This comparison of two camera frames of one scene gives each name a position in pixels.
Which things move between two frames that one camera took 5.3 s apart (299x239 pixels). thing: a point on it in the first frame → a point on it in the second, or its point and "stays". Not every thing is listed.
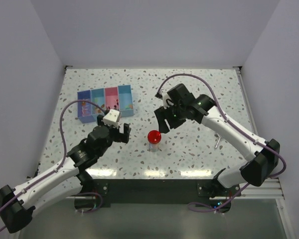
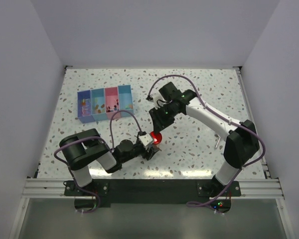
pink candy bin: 111,98 stays
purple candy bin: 84,115 stays
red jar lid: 154,136 stays
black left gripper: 121,136 → 149,155
